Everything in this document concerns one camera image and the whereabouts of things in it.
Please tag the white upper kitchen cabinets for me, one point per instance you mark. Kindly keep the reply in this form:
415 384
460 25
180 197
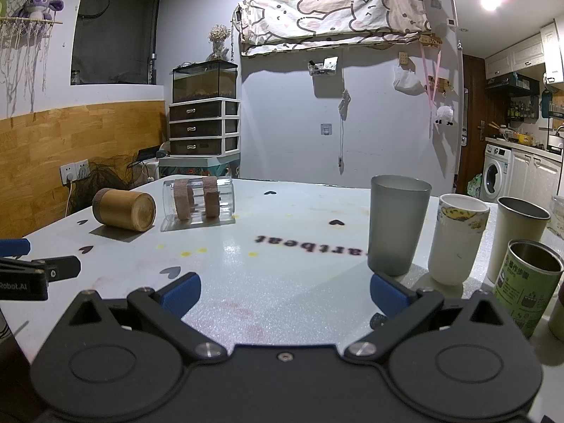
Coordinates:
520 53

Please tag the white wall socket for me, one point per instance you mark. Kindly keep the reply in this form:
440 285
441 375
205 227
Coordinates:
75 172

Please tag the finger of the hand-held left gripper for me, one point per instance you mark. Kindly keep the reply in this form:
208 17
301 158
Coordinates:
13 247
57 268

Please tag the white lower kitchen cabinet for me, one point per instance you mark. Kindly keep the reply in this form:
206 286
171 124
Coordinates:
535 176

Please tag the purple plush toy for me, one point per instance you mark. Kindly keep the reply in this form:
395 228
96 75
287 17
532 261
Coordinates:
39 5

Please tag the clear wall shelf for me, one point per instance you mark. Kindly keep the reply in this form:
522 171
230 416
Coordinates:
324 66

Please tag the black tangled netting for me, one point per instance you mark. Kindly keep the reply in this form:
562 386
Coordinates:
110 172

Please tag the green bag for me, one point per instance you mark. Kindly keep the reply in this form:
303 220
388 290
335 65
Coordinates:
475 186

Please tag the patterned storage box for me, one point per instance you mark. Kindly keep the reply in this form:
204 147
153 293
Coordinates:
198 167

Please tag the white washing machine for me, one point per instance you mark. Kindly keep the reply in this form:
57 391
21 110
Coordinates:
495 172

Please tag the cream metal cup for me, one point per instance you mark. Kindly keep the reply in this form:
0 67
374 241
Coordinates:
515 233

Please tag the white macrame wall hanging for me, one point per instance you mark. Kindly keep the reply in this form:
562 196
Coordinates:
24 44

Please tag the glass terrarium tank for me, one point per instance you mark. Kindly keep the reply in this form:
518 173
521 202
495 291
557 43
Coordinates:
205 83

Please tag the dried flower vase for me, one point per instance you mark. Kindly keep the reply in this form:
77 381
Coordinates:
219 42

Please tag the white plush sheep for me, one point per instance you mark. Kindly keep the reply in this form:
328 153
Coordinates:
444 115

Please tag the printed cartoon cloth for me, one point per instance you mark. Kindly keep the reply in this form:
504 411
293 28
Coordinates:
335 13

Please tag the white cup with printed rim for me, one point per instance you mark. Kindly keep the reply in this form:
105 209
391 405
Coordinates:
454 251

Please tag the small square wall socket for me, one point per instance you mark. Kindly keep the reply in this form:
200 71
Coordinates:
325 129

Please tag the brown wooden door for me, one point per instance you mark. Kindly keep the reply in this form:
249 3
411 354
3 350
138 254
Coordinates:
471 119

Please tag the clear glass cup with bands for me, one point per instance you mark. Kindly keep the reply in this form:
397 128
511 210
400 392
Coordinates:
198 200

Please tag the ceiling light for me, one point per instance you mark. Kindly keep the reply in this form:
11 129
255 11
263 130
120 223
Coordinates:
490 1

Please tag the green printed metal cup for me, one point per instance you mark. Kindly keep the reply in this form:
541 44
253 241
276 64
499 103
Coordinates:
522 291

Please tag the dark window curtain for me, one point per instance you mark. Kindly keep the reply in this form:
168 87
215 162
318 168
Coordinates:
114 31

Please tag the pink ribbon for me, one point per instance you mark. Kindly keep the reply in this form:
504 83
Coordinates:
429 97

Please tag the white plastic drawer unit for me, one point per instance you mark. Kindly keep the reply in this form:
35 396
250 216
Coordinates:
202 127

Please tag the white hanging bag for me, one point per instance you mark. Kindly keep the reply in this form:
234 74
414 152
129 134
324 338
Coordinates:
407 81

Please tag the brown wooden cup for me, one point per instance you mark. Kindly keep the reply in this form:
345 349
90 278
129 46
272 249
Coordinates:
121 209

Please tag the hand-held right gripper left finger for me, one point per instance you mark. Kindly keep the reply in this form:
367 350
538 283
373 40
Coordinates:
181 293

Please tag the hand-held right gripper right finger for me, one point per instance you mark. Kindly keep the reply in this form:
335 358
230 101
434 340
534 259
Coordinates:
388 293

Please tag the black kitchen wall rack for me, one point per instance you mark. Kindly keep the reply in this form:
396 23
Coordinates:
513 83

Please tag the grey frosted tall cup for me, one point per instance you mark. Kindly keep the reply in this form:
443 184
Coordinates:
394 229

